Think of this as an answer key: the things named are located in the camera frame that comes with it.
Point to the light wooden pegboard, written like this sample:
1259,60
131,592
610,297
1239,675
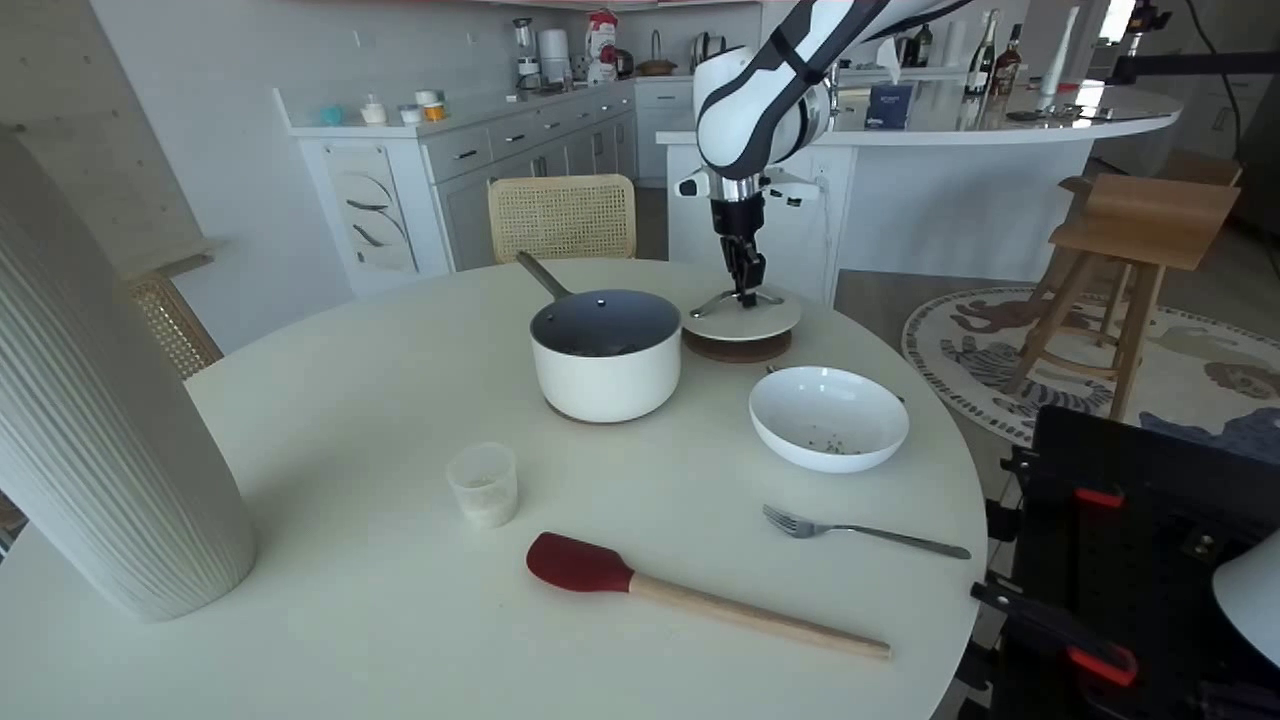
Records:
105,147

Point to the round patterned rug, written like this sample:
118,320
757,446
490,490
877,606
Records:
974,345

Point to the white round plate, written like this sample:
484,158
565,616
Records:
760,320

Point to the white kitchen cabinet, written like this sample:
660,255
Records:
403,200

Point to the black camera stand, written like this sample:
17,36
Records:
1203,60

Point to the wooden stool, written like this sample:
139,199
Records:
1134,214

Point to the silver fork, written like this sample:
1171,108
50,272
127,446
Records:
864,530

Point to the rattan back chair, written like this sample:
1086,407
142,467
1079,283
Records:
181,325
563,223

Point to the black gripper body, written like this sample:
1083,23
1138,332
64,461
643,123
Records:
740,230

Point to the red kitchen appliance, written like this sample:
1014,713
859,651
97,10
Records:
604,44

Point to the round cork trivet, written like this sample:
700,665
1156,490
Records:
740,351

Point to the white ceramic bowl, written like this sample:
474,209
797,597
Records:
825,422

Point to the tall white ribbed vase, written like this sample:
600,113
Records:
94,441

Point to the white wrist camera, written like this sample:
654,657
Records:
793,191

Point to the small white cup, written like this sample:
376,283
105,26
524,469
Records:
483,484

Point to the black perforated robot table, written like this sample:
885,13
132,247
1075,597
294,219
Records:
1174,505

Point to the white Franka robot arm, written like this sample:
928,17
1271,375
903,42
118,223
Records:
744,113

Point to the white kitchen appliance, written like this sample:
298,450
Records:
554,60

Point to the white kitchen island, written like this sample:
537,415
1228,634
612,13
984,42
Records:
934,200

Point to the blue box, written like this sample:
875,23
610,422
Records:
891,104

